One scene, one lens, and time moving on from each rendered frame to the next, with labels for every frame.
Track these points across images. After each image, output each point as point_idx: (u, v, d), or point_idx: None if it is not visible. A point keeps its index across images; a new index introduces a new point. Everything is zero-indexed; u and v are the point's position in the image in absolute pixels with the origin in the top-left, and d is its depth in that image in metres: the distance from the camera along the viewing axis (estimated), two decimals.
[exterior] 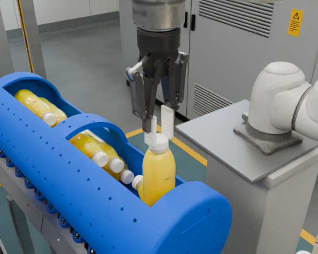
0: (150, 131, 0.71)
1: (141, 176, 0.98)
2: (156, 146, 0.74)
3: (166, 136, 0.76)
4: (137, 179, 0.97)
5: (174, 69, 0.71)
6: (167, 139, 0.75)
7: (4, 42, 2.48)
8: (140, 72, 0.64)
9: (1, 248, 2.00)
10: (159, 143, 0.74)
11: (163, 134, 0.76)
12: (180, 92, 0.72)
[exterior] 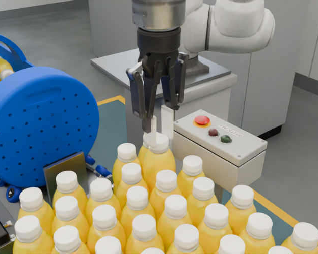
0: (150, 131, 0.71)
1: None
2: (156, 146, 0.74)
3: (166, 136, 0.76)
4: None
5: (174, 69, 0.71)
6: (167, 139, 0.75)
7: None
8: (140, 72, 0.64)
9: None
10: (159, 143, 0.74)
11: (163, 134, 0.76)
12: (180, 92, 0.72)
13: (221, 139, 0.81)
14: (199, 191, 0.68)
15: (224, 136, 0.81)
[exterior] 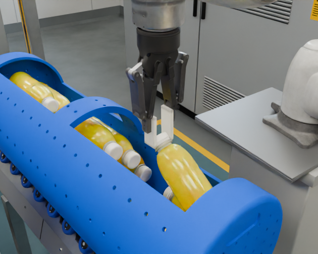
0: (150, 131, 0.71)
1: (166, 134, 0.74)
2: None
3: None
4: (161, 139, 0.73)
5: (174, 69, 0.71)
6: None
7: (1, 30, 2.29)
8: (140, 72, 0.64)
9: None
10: None
11: None
12: (180, 92, 0.72)
13: None
14: None
15: None
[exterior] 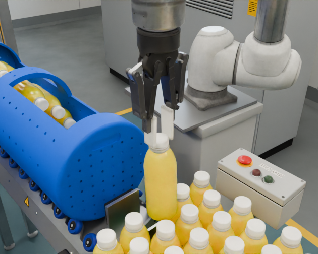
0: (150, 131, 0.71)
1: (168, 141, 0.75)
2: (210, 202, 0.85)
3: (218, 193, 0.87)
4: (162, 147, 0.74)
5: (174, 69, 0.71)
6: (220, 196, 0.86)
7: None
8: (140, 72, 0.64)
9: None
10: (213, 200, 0.85)
11: (215, 190, 0.88)
12: (180, 92, 0.72)
13: (265, 180, 0.90)
14: (253, 232, 0.77)
15: (268, 177, 0.91)
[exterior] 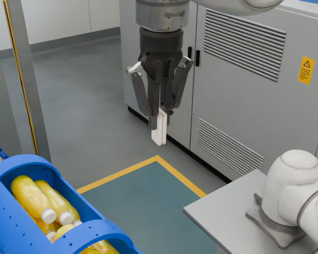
0: None
1: None
2: None
3: None
4: None
5: (143, 83, 0.66)
6: None
7: (2, 83, 2.39)
8: (179, 61, 0.69)
9: None
10: None
11: None
12: None
13: None
14: None
15: None
